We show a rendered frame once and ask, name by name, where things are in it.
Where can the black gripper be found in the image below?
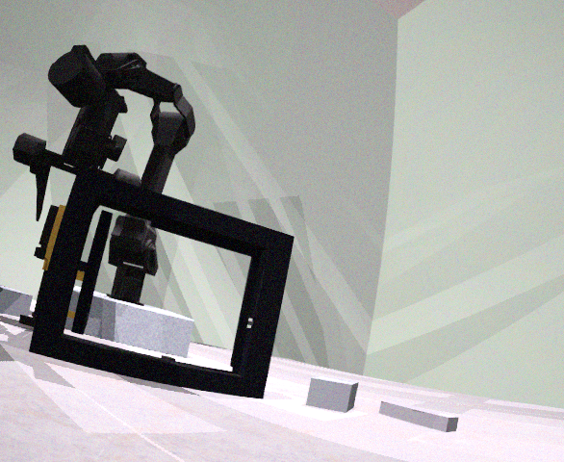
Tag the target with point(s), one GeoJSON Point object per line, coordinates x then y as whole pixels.
{"type": "Point", "coordinates": [31, 151]}

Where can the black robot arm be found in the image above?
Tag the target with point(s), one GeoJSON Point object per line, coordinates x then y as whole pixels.
{"type": "Point", "coordinates": [90, 84]}

